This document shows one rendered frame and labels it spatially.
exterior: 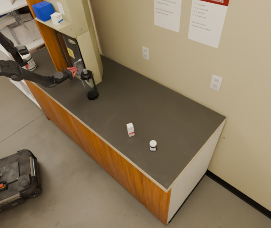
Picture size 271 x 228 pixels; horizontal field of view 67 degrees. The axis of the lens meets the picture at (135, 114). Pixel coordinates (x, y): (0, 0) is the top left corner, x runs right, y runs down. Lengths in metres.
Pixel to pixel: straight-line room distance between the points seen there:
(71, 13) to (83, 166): 1.61
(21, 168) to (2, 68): 1.40
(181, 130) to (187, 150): 0.16
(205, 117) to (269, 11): 0.74
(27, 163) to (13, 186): 0.25
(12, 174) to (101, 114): 1.23
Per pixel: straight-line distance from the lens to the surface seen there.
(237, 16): 1.28
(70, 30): 1.57
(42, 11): 1.68
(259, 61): 1.33
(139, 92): 1.73
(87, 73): 1.62
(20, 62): 1.96
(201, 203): 2.25
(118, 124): 1.51
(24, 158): 2.55
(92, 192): 2.33
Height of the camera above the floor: 2.09
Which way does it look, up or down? 48 degrees down
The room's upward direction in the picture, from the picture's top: 7 degrees counter-clockwise
